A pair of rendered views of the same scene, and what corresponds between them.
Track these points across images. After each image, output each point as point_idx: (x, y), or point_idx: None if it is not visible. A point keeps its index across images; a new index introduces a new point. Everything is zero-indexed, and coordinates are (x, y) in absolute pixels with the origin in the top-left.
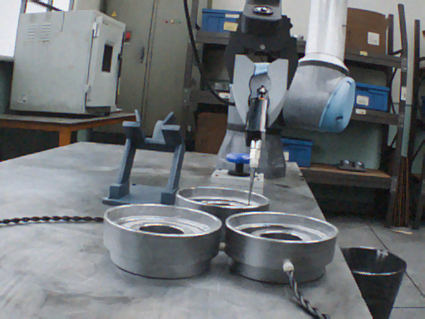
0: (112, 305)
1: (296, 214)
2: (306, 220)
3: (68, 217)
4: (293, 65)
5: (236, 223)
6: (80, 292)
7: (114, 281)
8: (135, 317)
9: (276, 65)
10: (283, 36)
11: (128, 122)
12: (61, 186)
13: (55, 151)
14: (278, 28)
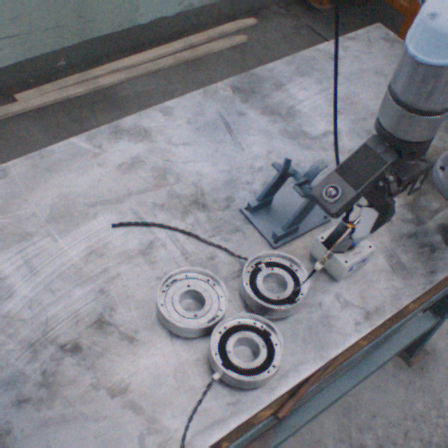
0: (121, 341)
1: (280, 337)
2: (281, 346)
3: (185, 231)
4: (380, 221)
5: (241, 317)
6: (117, 322)
7: (143, 320)
8: (121, 357)
9: (368, 211)
10: (379, 197)
11: (275, 165)
12: (236, 163)
13: (312, 56)
14: (334, 216)
